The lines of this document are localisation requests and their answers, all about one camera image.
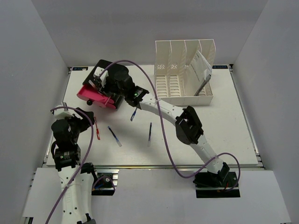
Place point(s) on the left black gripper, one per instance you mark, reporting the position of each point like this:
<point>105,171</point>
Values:
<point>84,122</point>

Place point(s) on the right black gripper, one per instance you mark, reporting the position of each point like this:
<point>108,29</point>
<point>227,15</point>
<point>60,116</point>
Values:
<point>105,89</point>

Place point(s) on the black pink drawer organizer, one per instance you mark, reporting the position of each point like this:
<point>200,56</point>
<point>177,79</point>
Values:
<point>92,97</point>

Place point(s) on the blue clear-cap pen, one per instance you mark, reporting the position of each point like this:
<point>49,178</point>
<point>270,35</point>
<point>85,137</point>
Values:
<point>115,137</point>

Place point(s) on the dark blue pen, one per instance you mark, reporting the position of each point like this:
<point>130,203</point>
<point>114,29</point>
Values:
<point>149,137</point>

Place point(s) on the white instruction booklet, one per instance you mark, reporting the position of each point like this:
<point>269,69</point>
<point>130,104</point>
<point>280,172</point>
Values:
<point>197,72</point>

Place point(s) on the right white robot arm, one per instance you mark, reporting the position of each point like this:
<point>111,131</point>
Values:
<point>186,121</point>

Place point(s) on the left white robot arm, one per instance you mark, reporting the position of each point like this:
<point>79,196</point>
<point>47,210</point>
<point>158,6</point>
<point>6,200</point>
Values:
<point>76,176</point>

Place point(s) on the red gel pen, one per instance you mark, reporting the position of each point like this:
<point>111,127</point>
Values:
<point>97,129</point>

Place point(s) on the blue gel pen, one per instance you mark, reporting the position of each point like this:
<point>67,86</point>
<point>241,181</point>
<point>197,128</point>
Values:
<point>133,115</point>

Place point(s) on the white file rack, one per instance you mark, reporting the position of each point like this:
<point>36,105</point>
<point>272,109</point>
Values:
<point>170,71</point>

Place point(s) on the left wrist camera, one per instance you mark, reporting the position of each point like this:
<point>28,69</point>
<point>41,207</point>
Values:
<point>62,113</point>

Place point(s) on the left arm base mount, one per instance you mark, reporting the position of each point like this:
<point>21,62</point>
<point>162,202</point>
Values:
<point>97,184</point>

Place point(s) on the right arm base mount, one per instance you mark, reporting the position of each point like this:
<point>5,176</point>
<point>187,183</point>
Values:
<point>222,185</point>

